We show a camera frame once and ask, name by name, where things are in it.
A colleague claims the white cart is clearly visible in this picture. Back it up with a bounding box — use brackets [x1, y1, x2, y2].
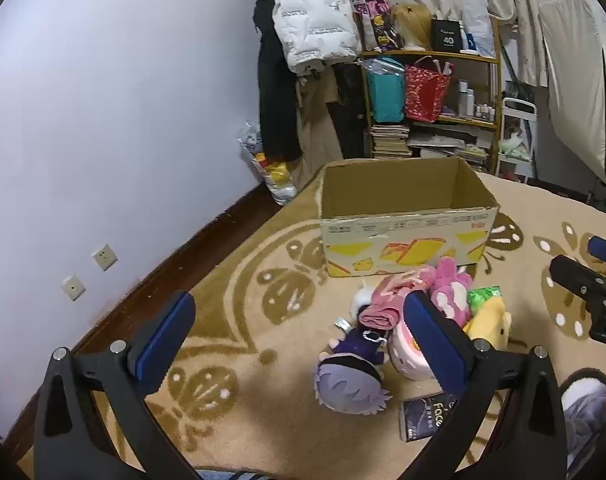
[498, 97, 536, 183]

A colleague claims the plastic bag of toys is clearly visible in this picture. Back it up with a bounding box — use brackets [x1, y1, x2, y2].
[235, 121, 299, 206]

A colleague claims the purple printed bag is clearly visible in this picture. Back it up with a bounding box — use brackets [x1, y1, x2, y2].
[355, 0, 406, 53]

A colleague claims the white wall power socket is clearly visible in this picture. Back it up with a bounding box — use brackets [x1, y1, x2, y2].
[92, 243, 119, 272]

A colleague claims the pile of magazines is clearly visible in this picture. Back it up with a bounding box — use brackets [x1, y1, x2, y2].
[408, 125, 491, 171]

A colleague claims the black hanging garment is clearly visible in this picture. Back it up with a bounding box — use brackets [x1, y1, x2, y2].
[330, 62, 369, 158]

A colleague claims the stack of books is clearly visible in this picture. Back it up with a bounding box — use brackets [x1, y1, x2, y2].
[370, 122, 411, 159]

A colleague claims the yellow plush toy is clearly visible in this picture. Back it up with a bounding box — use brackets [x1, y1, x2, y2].
[463, 305, 514, 353]

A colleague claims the clear plastic bag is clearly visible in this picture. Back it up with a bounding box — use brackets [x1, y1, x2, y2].
[360, 57, 406, 78]

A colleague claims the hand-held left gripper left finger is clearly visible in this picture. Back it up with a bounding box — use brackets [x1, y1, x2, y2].
[33, 289, 198, 480]

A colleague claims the green packet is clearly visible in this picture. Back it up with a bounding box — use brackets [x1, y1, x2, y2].
[467, 285, 504, 313]

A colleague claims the white puffer jacket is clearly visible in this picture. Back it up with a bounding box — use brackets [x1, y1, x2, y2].
[272, 0, 364, 77]

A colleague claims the beige patterned rug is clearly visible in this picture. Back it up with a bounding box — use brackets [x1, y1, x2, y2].
[3, 170, 606, 480]

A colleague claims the white sheet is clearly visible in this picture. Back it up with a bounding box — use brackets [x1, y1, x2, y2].
[538, 0, 606, 186]

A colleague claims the blond wig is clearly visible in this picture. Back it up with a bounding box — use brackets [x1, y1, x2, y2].
[392, 2, 436, 51]

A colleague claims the white wall cable outlet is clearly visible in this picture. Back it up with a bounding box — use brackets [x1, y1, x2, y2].
[60, 273, 86, 302]

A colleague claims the pink and white plush toy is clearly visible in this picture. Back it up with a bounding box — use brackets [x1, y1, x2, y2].
[429, 256, 476, 331]

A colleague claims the purple-haired plush doll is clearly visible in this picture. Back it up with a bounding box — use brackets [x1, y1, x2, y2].
[310, 327, 391, 417]

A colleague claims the black packet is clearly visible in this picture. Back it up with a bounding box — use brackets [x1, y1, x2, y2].
[399, 394, 458, 443]

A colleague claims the white plastic bag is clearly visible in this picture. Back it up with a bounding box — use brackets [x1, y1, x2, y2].
[462, 0, 496, 57]

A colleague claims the beige coat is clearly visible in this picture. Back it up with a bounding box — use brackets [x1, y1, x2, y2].
[295, 62, 354, 181]

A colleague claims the pink swirl plush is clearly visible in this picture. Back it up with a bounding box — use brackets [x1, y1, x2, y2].
[387, 317, 444, 380]

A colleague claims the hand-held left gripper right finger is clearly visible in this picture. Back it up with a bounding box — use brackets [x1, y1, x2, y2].
[398, 290, 568, 480]

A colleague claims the row of cosmetic bottles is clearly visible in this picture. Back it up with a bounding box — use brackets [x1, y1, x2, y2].
[457, 80, 498, 122]

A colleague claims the printed cardboard box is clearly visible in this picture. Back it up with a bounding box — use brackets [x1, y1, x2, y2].
[319, 156, 501, 279]

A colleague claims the teal bag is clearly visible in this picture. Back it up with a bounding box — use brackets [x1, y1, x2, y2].
[365, 67, 406, 123]

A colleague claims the small white fluffy plush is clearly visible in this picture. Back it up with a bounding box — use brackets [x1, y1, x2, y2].
[350, 280, 379, 321]

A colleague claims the wooden shelf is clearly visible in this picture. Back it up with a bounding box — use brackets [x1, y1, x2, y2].
[358, 10, 504, 173]

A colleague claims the long black coat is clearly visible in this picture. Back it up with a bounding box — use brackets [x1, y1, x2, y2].
[253, 0, 304, 161]

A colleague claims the red gift bag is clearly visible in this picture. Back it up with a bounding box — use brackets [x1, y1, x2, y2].
[404, 56, 454, 122]

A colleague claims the black box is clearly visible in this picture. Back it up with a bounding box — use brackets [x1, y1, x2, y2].
[430, 19, 466, 52]

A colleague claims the grey fuzzy slipper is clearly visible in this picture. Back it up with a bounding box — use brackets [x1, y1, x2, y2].
[558, 367, 606, 441]

